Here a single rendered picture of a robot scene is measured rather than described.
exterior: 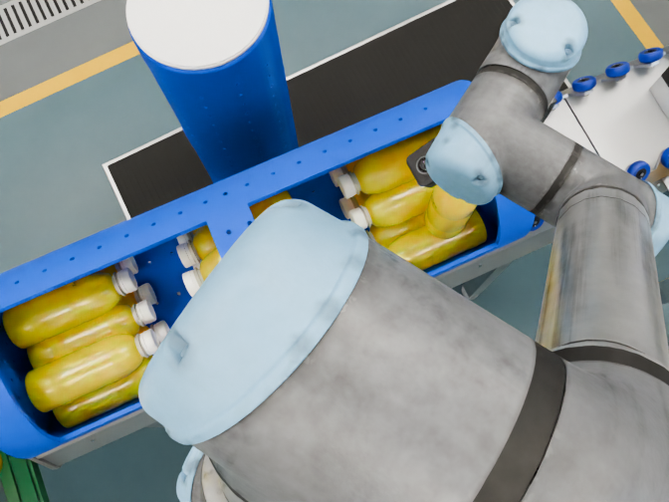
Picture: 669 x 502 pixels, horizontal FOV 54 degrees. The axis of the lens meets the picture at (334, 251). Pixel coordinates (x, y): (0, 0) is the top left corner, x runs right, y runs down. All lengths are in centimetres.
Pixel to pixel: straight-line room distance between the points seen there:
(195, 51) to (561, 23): 82
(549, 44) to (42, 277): 75
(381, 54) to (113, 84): 98
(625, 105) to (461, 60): 98
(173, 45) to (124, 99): 122
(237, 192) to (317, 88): 131
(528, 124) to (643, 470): 40
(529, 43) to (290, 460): 47
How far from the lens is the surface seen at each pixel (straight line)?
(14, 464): 138
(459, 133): 60
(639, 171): 136
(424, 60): 233
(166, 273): 123
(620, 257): 47
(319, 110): 223
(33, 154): 258
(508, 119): 61
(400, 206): 110
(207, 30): 134
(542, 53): 63
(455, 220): 102
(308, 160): 100
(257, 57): 136
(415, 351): 24
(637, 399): 31
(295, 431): 24
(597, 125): 142
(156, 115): 248
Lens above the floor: 213
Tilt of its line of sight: 75 degrees down
